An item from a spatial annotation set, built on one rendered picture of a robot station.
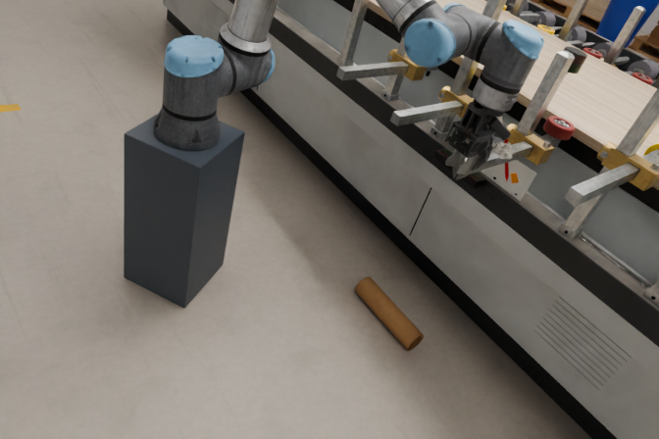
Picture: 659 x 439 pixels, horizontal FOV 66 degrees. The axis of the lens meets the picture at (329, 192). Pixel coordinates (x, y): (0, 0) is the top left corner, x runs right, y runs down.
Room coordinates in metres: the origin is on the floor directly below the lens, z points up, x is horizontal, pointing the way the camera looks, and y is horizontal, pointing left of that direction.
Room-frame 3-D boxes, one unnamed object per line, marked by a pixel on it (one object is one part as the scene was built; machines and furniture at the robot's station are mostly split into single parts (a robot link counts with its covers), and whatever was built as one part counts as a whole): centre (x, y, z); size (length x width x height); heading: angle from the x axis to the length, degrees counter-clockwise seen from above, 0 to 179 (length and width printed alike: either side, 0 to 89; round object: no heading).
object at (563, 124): (1.40, -0.57, 0.85); 0.08 x 0.08 x 0.11
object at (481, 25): (1.12, -0.17, 1.14); 0.12 x 0.12 x 0.09; 64
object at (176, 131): (1.25, 0.45, 0.65); 0.19 x 0.19 x 0.10
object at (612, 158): (1.16, -0.67, 0.95); 0.14 x 0.06 x 0.05; 47
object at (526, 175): (1.35, -0.43, 0.75); 0.26 x 0.01 x 0.10; 47
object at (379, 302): (1.32, -0.34, 0.04); 0.30 x 0.08 x 0.08; 47
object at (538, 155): (1.33, -0.49, 0.85); 0.14 x 0.06 x 0.05; 47
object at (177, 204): (1.25, 0.45, 0.30); 0.25 x 0.25 x 0.60; 78
